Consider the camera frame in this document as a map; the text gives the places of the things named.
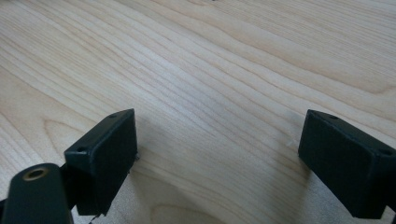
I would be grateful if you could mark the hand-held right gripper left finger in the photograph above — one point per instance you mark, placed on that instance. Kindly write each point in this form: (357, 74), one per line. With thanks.
(102, 161)

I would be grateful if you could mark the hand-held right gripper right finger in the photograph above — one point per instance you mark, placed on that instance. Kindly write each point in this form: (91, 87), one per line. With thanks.
(345, 161)

